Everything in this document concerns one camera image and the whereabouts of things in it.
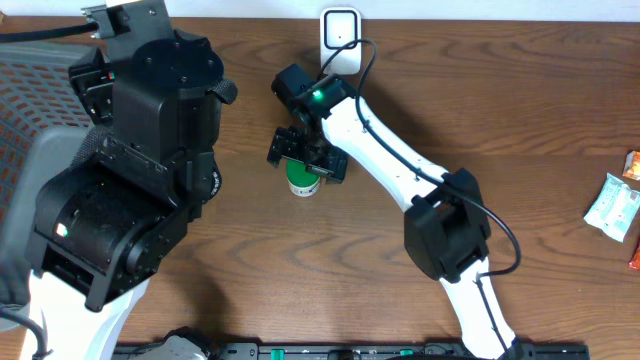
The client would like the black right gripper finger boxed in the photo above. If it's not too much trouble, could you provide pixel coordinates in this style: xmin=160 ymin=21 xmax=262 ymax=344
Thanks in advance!
xmin=267 ymin=126 xmax=306 ymax=168
xmin=305 ymin=147 xmax=349 ymax=184

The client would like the green lid jar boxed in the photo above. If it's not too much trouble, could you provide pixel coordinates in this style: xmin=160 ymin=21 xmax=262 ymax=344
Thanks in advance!
xmin=286 ymin=160 xmax=320 ymax=197

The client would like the teal snack packet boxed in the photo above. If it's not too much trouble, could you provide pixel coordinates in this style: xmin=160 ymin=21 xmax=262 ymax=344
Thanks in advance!
xmin=584 ymin=174 xmax=639 ymax=243

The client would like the red TOP chocolate bar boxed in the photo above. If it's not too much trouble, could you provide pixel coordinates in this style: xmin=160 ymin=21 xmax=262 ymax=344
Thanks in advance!
xmin=628 ymin=242 xmax=640 ymax=271

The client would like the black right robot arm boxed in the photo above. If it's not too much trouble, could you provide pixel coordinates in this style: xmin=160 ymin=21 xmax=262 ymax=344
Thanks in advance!
xmin=267 ymin=64 xmax=522 ymax=359

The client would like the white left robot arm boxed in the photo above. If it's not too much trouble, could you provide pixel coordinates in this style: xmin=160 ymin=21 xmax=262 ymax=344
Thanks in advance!
xmin=22 ymin=1 xmax=238 ymax=359

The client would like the grey plastic basket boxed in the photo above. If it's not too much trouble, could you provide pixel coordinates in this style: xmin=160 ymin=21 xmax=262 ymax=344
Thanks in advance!
xmin=1 ymin=42 xmax=92 ymax=335

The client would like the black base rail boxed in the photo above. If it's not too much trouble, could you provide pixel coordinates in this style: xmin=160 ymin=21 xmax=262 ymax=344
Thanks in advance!
xmin=110 ymin=327 xmax=591 ymax=360

